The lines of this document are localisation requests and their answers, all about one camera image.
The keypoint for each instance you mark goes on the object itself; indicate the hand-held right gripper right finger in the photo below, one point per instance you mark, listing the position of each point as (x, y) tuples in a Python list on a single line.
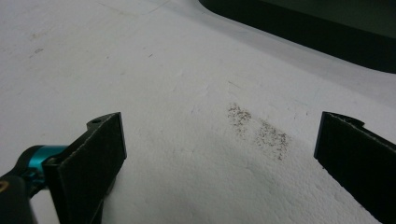
[(361, 161)]

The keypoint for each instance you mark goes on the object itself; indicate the white foam mat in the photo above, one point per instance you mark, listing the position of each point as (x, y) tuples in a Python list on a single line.
[(162, 93)]

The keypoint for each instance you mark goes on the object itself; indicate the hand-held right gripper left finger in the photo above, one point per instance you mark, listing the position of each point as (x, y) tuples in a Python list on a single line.
[(85, 168)]

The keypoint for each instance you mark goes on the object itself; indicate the black oval tray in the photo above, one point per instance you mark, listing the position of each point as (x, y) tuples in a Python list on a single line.
[(311, 21)]

